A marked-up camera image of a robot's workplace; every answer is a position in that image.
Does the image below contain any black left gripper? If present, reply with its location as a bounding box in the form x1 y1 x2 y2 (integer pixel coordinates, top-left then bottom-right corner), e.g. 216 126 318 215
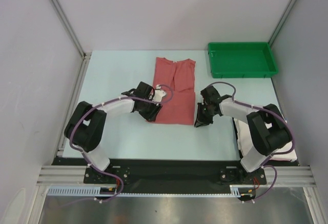
138 95 162 122

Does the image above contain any red t shirt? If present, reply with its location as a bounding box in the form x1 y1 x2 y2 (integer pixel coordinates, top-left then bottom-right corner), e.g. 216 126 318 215
153 57 196 126

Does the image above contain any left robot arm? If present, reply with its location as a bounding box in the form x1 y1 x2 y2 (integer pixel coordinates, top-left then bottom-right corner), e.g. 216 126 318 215
64 82 167 183

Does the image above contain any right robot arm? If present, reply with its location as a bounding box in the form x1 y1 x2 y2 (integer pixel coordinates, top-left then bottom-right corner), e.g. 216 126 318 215
194 85 293 184

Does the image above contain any white folded shirt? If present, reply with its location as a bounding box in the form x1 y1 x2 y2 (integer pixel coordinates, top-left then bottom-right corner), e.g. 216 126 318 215
234 117 298 162

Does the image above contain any green plastic tray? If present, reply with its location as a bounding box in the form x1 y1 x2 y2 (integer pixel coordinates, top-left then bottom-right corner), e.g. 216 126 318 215
208 42 278 78

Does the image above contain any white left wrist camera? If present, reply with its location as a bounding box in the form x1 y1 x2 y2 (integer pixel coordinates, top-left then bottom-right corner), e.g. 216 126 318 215
152 85 167 103

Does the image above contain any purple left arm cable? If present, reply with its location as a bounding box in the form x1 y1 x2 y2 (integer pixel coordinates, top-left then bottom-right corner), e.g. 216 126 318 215
69 84 175 204

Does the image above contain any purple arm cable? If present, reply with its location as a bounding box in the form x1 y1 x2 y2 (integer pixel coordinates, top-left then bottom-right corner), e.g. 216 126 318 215
204 81 298 204
69 84 175 204

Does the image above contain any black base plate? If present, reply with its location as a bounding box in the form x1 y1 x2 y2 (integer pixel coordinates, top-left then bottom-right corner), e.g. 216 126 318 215
51 156 300 194

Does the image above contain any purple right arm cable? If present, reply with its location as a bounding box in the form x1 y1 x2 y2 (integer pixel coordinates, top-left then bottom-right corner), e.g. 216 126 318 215
204 81 298 204

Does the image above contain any aluminium left corner post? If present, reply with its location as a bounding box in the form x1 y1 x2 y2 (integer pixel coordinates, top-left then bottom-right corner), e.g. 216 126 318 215
35 0 89 60

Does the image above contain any aluminium corner post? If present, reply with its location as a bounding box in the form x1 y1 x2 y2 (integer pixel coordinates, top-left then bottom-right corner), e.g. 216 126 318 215
268 0 298 47
35 0 89 60

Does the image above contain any light blue cable duct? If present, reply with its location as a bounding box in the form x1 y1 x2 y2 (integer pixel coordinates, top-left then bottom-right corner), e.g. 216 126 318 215
47 186 251 198

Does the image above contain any aluminium front rail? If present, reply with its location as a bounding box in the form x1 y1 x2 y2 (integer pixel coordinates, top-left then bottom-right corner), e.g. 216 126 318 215
37 166 316 187

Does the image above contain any aluminium right corner post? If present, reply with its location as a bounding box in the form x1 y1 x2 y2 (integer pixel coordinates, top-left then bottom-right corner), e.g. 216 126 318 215
268 0 298 47

